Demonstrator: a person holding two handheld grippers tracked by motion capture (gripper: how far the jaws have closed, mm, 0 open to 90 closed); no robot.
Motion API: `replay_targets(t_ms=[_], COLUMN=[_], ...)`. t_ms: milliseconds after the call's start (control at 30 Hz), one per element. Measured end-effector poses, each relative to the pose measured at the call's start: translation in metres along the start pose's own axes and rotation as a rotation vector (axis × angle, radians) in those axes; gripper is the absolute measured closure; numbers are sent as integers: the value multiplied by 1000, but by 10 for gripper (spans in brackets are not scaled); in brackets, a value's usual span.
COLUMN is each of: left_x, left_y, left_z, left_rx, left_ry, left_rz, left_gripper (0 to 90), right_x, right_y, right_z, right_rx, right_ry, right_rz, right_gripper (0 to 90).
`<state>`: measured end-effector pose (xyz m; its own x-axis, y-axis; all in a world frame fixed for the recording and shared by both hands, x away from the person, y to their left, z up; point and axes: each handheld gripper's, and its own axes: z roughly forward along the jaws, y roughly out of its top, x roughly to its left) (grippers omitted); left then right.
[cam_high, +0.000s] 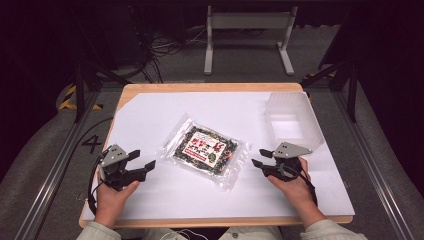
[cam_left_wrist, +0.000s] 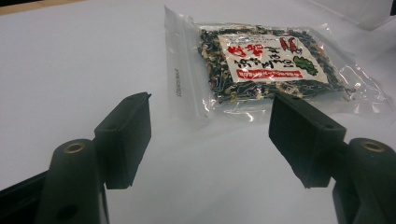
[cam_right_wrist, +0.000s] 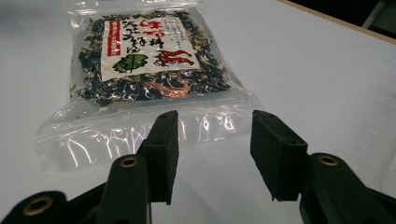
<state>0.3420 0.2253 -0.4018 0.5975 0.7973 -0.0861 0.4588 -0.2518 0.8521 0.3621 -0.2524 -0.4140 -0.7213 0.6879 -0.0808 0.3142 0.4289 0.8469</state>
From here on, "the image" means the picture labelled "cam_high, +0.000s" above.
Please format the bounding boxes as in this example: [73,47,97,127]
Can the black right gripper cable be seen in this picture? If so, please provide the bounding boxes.
[299,169,319,207]

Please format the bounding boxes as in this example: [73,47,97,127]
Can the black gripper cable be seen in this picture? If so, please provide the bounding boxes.
[86,155,105,216]
[299,169,319,207]

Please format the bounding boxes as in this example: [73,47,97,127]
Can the person's left hand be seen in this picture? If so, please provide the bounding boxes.
[94,179,141,228]

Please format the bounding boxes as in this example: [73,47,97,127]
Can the white metal desk frame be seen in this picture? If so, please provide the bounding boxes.
[203,5,299,77]

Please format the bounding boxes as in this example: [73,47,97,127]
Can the clear dried seaweed packet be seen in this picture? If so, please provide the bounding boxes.
[160,113,251,192]

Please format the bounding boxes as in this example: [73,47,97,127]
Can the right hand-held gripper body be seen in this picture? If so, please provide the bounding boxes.
[261,141,314,183]

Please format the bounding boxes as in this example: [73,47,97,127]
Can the black metal stand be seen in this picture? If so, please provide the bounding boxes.
[300,59,360,123]
[71,49,132,124]

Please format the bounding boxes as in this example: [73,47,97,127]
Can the white board on wooden table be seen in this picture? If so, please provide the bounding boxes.
[82,91,356,221]

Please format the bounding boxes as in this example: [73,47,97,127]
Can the clear plastic container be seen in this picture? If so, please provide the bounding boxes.
[264,91,326,152]

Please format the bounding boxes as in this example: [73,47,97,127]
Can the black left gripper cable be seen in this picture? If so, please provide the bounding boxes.
[86,155,105,216]

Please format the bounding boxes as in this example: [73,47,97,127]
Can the thin white cord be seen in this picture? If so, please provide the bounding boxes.
[175,227,215,240]

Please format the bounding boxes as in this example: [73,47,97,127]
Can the yellow black hazard tape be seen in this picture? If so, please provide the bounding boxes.
[58,84,103,111]

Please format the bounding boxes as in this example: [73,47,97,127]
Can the aluminium rail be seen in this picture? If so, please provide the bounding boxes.
[14,91,102,240]
[332,91,415,240]

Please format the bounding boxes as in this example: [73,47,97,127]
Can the bundle of black cables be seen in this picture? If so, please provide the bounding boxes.
[125,5,208,84]

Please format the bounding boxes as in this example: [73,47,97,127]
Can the person's right hand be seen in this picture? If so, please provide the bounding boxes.
[267,157,327,230]

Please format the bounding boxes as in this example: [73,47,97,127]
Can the thin black floor cable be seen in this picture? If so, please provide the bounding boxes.
[75,116,115,148]

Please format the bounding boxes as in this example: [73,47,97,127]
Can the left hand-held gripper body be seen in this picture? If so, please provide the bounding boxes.
[97,143,148,192]

